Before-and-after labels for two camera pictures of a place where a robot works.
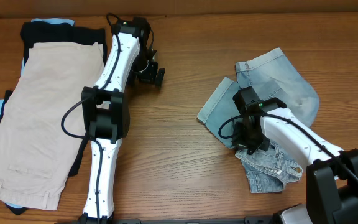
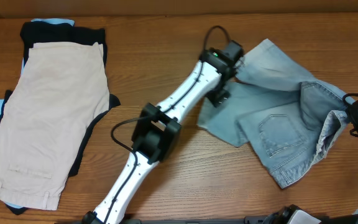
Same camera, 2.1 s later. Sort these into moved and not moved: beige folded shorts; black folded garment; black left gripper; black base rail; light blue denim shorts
Moved: light blue denim shorts; black left gripper
Not moved: black folded garment; beige folded shorts; black base rail
